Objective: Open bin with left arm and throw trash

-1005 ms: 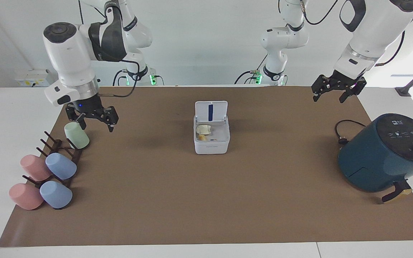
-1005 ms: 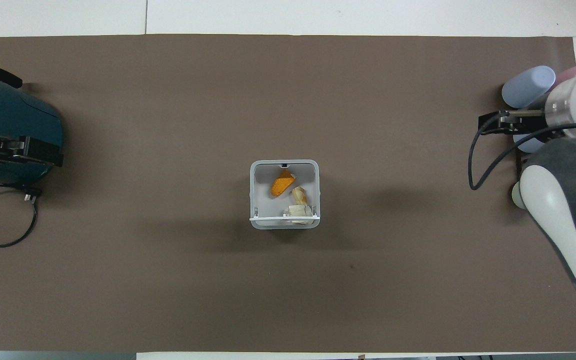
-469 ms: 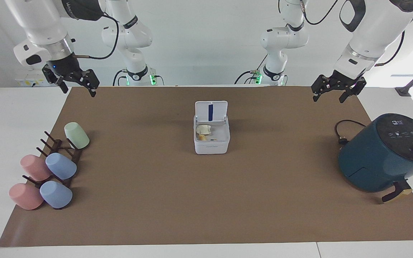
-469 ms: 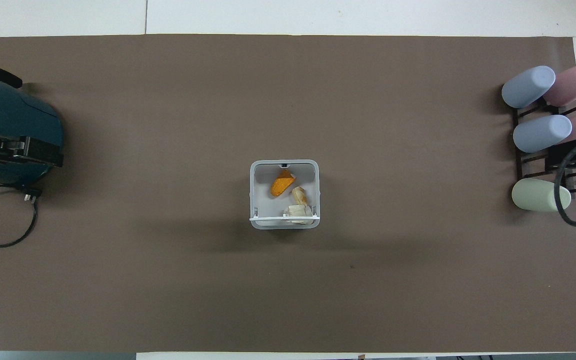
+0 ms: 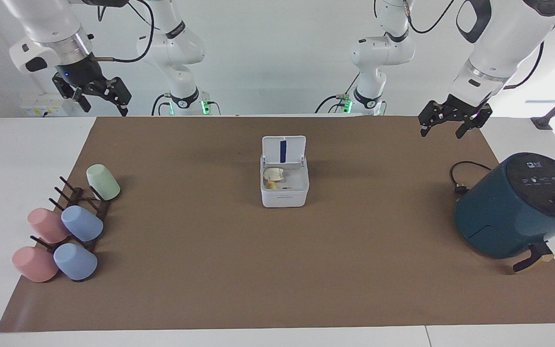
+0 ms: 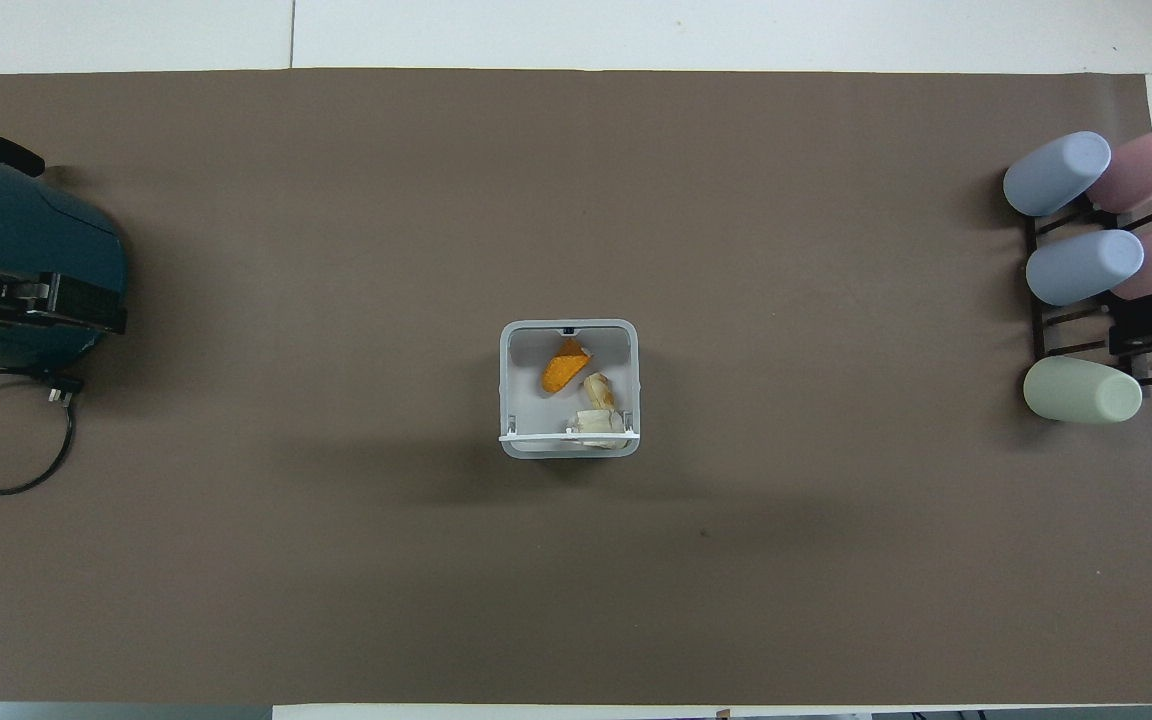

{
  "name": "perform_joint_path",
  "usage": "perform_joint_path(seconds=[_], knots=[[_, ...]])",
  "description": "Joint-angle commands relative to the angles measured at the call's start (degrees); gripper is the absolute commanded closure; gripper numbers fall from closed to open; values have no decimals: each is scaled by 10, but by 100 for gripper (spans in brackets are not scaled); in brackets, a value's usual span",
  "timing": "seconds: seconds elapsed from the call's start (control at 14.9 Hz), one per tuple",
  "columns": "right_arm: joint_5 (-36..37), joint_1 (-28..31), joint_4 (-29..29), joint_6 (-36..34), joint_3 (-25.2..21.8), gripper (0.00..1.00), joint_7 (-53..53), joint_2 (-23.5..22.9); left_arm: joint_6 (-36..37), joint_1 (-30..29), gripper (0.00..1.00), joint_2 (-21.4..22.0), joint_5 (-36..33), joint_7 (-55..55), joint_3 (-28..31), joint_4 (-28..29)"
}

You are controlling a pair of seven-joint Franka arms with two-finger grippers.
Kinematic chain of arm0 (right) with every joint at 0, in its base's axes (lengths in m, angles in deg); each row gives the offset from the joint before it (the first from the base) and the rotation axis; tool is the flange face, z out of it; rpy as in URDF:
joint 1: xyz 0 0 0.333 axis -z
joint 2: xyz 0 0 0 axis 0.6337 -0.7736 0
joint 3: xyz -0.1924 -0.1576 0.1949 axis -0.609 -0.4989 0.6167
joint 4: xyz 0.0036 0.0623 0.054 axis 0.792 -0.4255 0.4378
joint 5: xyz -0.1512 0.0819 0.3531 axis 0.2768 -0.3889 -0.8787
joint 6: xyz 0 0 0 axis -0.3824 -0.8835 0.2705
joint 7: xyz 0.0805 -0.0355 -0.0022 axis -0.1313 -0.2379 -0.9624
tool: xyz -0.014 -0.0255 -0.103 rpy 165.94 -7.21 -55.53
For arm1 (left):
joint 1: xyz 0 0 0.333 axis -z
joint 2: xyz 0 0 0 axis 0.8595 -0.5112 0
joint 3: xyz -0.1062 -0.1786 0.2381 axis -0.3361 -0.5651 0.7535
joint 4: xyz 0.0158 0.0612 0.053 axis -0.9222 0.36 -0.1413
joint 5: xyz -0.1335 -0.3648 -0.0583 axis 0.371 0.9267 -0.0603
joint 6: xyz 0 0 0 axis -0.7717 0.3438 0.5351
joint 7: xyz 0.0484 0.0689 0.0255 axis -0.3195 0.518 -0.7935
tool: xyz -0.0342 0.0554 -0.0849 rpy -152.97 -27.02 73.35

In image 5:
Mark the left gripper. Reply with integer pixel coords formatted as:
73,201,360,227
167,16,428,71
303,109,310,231
418,93,494,140

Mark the dark wooden cup rack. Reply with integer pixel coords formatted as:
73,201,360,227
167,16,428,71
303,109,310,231
30,175,112,254

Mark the black cable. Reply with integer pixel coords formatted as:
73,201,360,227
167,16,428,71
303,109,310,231
151,92,172,117
87,0,156,64
403,0,457,35
502,40,546,91
314,72,361,115

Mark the teal air fryer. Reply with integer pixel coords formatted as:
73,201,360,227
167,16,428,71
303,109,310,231
454,152,555,275

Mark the black power cord with plug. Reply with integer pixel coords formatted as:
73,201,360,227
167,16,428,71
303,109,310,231
449,160,493,196

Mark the pink cup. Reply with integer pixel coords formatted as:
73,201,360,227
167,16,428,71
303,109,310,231
12,246,60,283
27,208,71,244

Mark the white wall socket box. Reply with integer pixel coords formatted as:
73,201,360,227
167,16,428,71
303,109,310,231
19,93,69,118

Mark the white bin with hinged lid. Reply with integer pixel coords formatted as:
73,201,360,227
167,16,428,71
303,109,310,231
260,135,310,209

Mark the green cup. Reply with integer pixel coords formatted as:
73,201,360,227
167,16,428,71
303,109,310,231
86,164,121,201

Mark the blue cup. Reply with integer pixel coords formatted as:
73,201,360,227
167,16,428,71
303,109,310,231
53,242,99,282
61,205,104,242

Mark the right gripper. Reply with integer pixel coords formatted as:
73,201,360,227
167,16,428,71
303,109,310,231
52,52,132,118

